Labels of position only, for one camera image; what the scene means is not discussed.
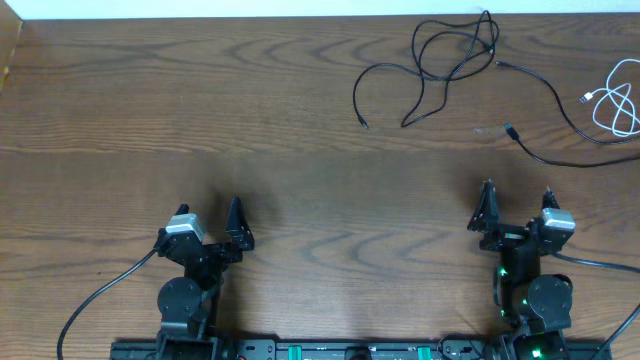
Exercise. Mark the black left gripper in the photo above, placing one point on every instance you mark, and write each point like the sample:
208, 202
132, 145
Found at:
239, 234

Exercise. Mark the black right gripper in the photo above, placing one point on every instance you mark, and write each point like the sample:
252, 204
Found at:
486, 216

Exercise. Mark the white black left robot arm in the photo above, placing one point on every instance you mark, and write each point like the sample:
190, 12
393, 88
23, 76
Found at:
189, 304

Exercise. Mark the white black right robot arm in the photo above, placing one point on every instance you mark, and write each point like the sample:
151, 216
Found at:
536, 305

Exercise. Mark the wooden side panel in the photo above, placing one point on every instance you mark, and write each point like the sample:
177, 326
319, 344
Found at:
11, 27

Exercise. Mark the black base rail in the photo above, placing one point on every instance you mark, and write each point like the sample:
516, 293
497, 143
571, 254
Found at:
265, 349

